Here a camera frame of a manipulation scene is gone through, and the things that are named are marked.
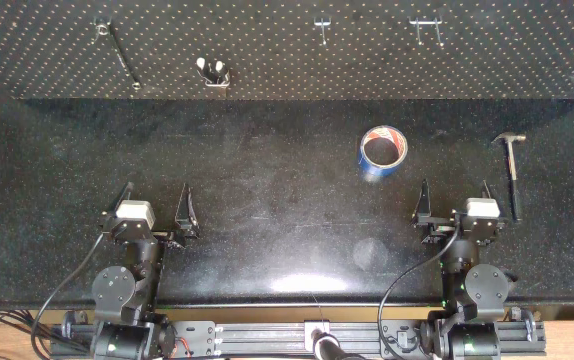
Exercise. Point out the wrench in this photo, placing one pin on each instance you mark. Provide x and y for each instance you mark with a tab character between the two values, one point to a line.
119	55

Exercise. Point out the mounting rail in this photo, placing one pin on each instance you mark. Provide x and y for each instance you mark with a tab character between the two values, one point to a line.
267	340

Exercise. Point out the metal hook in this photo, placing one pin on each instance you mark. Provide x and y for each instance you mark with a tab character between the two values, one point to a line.
418	31
322	30
218	85
103	21

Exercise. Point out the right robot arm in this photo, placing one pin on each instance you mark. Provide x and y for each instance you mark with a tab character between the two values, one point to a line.
484	290

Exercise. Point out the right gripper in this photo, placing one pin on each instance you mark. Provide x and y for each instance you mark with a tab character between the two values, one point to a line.
479	230

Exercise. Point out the black pegboard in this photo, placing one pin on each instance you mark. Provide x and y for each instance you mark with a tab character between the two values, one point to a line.
277	70

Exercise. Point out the roll of blue tape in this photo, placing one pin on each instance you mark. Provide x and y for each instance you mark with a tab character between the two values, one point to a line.
367	162

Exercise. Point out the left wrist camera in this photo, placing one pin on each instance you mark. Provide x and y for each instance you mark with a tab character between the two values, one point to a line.
134	212

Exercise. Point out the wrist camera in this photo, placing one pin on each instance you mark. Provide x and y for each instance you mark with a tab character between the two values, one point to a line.
134	212
482	208

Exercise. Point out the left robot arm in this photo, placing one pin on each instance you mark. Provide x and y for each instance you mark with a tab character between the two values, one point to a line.
117	295

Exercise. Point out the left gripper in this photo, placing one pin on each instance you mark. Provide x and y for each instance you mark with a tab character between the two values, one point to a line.
132	233

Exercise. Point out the hammer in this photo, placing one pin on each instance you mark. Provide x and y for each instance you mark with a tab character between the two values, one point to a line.
513	170

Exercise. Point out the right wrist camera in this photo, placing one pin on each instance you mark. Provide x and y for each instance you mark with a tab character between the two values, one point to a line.
482	208

